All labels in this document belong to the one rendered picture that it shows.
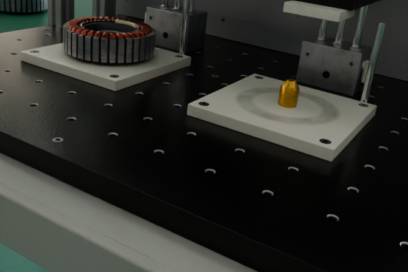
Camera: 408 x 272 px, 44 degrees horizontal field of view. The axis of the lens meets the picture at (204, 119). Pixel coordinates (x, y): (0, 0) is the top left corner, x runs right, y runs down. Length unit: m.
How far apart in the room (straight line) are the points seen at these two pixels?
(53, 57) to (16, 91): 0.09
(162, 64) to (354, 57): 0.23
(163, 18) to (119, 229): 0.43
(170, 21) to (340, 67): 0.25
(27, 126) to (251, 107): 0.21
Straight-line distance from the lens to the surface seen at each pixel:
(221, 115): 0.48
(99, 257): 0.36
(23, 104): 0.52
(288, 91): 0.51
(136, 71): 0.58
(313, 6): 0.53
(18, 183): 0.42
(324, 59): 0.63
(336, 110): 0.54
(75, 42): 0.60
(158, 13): 0.74
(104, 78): 0.56
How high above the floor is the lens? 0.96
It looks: 22 degrees down
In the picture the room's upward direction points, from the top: 6 degrees clockwise
